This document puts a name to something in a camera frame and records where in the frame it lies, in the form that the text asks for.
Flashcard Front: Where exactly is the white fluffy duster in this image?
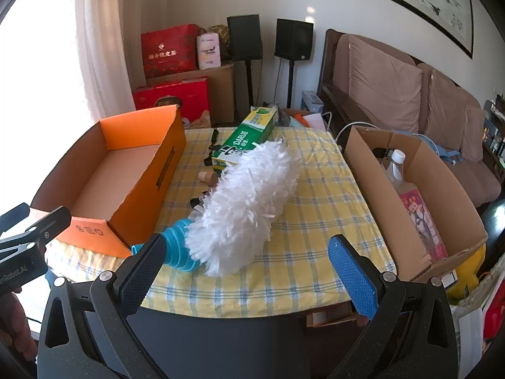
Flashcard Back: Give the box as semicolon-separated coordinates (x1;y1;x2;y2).
130;137;303;278

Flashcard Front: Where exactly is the small cork stopper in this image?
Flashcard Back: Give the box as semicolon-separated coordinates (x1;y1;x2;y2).
198;170;218;187

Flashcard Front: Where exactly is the black strap with mount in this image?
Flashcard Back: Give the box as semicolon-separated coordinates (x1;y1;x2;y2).
203;127;223;167

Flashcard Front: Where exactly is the green Darlie toothpaste box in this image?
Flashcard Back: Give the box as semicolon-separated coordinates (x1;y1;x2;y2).
212;107;277;172

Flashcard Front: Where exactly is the person's left hand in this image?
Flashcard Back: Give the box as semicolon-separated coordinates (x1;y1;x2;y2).
1;292;38;361

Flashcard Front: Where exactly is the orange cardboard box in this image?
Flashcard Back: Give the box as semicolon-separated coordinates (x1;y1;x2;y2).
31;105;186;258

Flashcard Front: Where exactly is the yellow checkered tablecloth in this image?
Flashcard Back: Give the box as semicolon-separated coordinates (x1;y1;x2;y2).
47;126;397;319

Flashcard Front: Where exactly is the brown cardboard box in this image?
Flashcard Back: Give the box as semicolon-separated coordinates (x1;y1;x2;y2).
344;128;488;281

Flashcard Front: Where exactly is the clear plastic bottle white cap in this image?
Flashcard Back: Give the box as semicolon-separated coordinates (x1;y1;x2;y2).
382;149;417;195

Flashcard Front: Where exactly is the box of clutter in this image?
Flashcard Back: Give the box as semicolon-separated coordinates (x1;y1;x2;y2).
277;107;328;131

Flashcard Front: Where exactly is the red collection gift box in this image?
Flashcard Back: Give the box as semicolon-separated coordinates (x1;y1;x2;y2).
133;77;211;129

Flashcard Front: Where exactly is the brown sofa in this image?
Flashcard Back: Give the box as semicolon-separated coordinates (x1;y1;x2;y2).
317;29;502;207

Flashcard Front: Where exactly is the red gift bag chinese text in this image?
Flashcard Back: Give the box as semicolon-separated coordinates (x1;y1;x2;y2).
141;24;201;79

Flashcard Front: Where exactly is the large brown carton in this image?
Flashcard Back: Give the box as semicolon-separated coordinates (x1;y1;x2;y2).
146;63;235;127

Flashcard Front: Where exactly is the white curtain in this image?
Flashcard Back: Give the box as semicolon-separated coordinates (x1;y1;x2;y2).
74;0;169;123

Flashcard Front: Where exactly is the white pink small box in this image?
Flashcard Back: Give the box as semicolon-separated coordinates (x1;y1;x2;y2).
197;33;221;70

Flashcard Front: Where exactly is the right black speaker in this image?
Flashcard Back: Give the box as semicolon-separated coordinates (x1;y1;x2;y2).
274;19;313;109

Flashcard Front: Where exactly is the black speaker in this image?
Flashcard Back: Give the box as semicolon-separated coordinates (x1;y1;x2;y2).
227;14;263;117
274;19;313;109

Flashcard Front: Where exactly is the left black speaker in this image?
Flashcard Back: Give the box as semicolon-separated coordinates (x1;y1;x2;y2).
227;14;263;117

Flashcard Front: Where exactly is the white cable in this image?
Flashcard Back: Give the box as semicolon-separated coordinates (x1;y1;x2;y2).
321;110;380;143

